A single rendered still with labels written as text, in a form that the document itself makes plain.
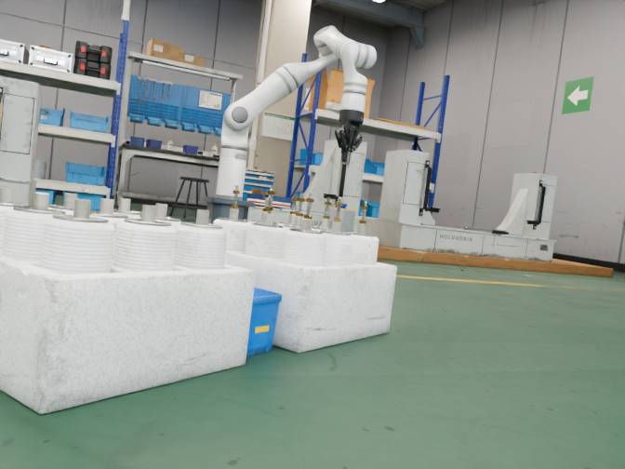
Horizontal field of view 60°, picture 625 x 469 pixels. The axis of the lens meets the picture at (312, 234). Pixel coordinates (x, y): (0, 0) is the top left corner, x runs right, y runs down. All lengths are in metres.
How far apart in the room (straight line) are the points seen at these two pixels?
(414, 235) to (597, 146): 3.56
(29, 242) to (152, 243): 0.18
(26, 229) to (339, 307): 0.67
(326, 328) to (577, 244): 6.00
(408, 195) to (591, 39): 4.12
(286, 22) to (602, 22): 4.01
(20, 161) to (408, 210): 2.52
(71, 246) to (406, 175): 3.37
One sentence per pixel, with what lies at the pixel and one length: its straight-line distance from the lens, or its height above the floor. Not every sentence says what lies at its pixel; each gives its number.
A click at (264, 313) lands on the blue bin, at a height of 0.08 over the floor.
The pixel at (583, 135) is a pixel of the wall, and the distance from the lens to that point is 7.26.
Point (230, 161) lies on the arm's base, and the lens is 1.87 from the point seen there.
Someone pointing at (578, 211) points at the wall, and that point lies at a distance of 7.12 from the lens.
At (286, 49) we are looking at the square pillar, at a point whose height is 2.47.
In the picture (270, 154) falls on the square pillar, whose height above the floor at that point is 0.97.
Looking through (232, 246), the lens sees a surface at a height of 0.19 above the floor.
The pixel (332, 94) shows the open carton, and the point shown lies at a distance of 6.70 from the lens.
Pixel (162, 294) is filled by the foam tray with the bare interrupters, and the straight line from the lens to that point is 0.87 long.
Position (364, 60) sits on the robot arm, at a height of 0.76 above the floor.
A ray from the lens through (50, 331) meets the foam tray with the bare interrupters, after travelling 0.79.
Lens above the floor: 0.31
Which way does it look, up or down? 3 degrees down
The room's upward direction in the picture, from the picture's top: 7 degrees clockwise
